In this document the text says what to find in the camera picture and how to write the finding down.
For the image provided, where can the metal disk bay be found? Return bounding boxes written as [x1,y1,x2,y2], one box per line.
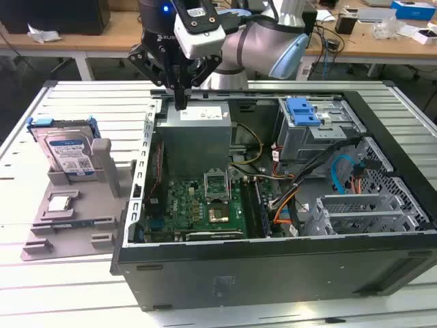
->
[314,193,429,237]

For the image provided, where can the blue plastic latch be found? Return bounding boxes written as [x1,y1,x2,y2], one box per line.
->
[285,97,324,127]

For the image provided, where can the yellow power wires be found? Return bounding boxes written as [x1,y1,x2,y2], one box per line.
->
[229,122,264,169]

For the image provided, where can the small black box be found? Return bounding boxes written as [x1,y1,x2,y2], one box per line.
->
[334,15,358,35]

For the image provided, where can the orange power wire bundle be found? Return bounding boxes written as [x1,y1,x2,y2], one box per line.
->
[271,162,369,226]

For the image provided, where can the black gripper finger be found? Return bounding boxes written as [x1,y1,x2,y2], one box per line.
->
[180,54,223,111]
[127,43,182,111]

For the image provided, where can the CPU socket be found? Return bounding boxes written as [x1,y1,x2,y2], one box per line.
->
[207,204,231,226]

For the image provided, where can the blue data wire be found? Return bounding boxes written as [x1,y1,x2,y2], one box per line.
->
[330,154,356,195]

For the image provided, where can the black cable bundle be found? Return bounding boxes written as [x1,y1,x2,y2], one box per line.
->
[268,136,363,236]

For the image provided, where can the blue cardboard box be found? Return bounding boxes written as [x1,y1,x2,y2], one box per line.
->
[390,0,437,21]

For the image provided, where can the black computer tower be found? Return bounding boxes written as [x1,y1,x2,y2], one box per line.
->
[302,6,319,49]

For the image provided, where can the white paper sheet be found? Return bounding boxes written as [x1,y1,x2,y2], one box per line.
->
[316,9,338,23]

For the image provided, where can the green motherboard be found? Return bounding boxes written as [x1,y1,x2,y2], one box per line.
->
[143,170,286,242]

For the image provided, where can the white crumpled plastic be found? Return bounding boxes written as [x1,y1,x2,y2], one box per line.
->
[27,23,63,44]

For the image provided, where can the hard disk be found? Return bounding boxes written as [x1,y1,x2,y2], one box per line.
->
[26,115,101,178]

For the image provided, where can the grey flat box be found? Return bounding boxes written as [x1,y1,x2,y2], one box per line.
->
[354,7,397,23]

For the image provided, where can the clear plastic bag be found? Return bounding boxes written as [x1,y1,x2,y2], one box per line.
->
[371,17,401,39]

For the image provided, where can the grey parts rack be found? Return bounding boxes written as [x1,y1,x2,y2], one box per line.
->
[20,138,138,262]

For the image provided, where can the black graphics card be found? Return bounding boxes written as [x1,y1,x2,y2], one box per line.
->
[184,229,245,241]

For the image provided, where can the grey power supply unit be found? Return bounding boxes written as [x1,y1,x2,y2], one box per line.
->
[155,101,234,174]

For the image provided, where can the metal drive cage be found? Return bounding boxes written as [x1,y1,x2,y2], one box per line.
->
[274,97,369,174]

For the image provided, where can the RAM stick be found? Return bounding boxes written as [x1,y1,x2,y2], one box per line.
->
[51,220,98,229]

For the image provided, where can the silver CPU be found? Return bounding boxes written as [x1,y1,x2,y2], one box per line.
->
[47,196,72,213]

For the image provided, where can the white box black inlay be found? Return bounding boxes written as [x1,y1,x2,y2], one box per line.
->
[411,27,437,46]

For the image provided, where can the large black box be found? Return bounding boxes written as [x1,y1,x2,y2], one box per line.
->
[0,0,112,36]

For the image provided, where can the open black PC case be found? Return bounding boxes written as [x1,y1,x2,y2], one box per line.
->
[109,89,437,312]

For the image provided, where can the long wooden desk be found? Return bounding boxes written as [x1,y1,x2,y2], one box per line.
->
[0,0,437,83]

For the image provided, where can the metal socket cover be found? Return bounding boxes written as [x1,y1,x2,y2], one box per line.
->
[203,168,234,203]

